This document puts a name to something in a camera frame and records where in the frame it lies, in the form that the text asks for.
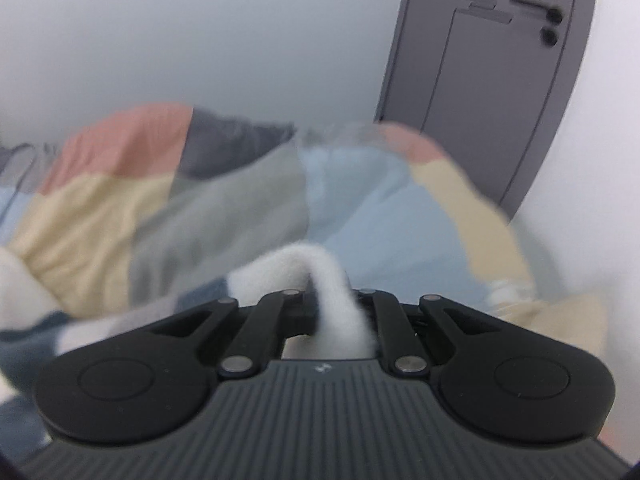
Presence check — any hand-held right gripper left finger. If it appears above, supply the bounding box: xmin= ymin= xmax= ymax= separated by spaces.
xmin=150 ymin=287 xmax=319 ymax=379

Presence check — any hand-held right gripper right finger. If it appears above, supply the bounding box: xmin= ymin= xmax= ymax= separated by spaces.
xmin=352 ymin=287 xmax=501 ymax=377

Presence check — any cream striped fleece garment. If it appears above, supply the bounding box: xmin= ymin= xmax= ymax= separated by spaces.
xmin=0 ymin=244 xmax=379 ymax=411

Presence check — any patchwork quilt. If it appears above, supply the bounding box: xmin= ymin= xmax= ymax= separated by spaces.
xmin=0 ymin=102 xmax=609 ymax=357

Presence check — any grey door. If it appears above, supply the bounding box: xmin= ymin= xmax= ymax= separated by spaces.
xmin=375 ymin=0 xmax=601 ymax=222

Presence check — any black door handle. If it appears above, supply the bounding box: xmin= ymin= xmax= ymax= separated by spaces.
xmin=510 ymin=0 xmax=565 ymax=25

